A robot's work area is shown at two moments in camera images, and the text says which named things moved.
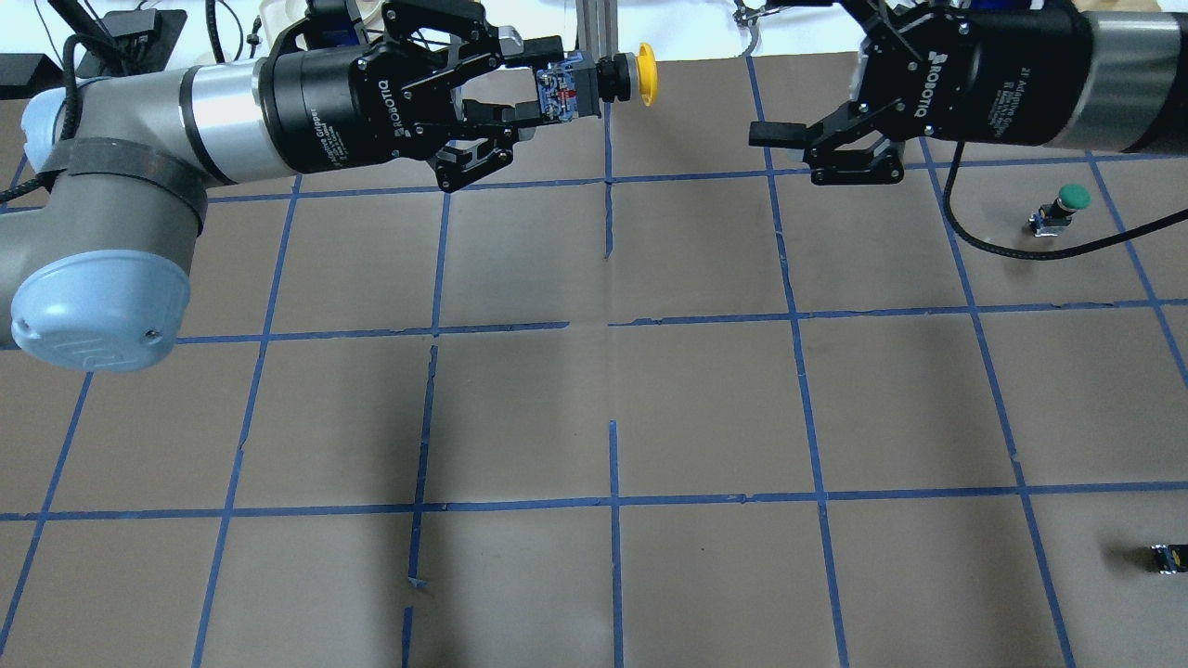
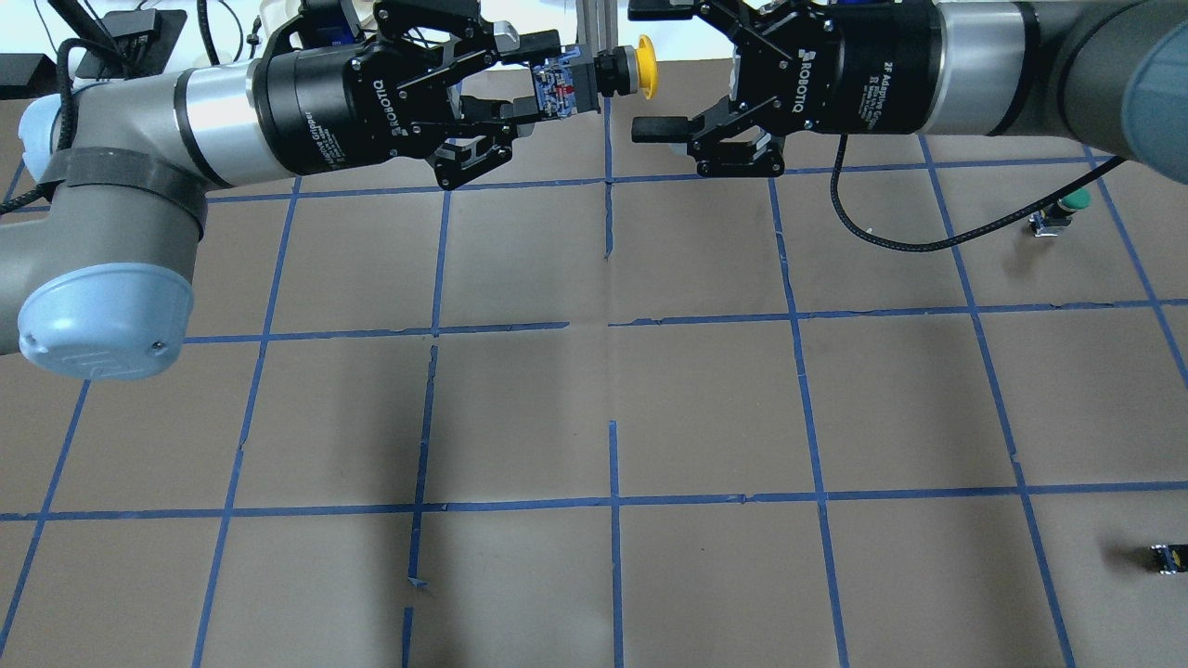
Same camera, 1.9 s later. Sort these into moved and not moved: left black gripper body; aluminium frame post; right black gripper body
Moved: right black gripper body
Not moved: left black gripper body; aluminium frame post
